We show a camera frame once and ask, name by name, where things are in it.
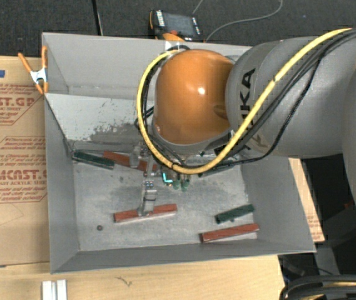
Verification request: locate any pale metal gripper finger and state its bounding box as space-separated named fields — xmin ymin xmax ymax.
xmin=129 ymin=145 xmax=142 ymax=169
xmin=137 ymin=179 xmax=159 ymax=218

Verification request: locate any red-brown flat block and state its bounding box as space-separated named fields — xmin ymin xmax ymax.
xmin=113 ymin=202 xmax=179 ymax=224
xmin=199 ymin=222 xmax=260 ymax=244
xmin=102 ymin=150 xmax=159 ymax=173

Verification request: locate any dark green flat block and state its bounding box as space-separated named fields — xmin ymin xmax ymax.
xmin=72 ymin=149 xmax=116 ymax=171
xmin=214 ymin=203 xmax=256 ymax=225

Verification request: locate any grey metal bin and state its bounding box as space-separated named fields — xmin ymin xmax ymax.
xmin=41 ymin=32 xmax=317 ymax=274

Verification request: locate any brown cardboard board red print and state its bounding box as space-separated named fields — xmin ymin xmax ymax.
xmin=0 ymin=54 xmax=326 ymax=269

